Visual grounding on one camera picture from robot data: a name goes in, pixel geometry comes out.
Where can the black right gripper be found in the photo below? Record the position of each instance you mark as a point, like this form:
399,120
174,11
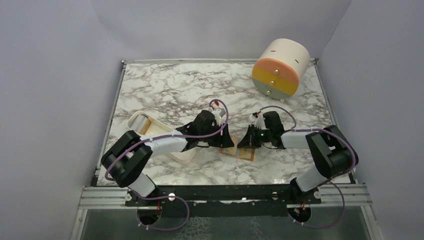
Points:
249,141

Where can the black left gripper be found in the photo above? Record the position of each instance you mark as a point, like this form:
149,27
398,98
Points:
223,141

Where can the yellow leather card holder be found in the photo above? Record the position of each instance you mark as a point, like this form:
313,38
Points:
246,154

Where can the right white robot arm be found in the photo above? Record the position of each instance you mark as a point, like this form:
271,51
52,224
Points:
331,152

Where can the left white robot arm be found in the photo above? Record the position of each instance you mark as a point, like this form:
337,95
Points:
125,160

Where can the cylindrical pastel drawer box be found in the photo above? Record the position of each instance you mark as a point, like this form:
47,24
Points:
279,70

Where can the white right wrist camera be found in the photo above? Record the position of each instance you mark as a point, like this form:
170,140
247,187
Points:
259,121

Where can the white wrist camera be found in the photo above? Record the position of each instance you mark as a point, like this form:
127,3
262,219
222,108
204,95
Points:
219,114
259,121

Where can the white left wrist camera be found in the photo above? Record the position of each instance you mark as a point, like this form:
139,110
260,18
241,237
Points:
219,114

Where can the black metal base rail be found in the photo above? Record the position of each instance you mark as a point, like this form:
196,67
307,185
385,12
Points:
179,201

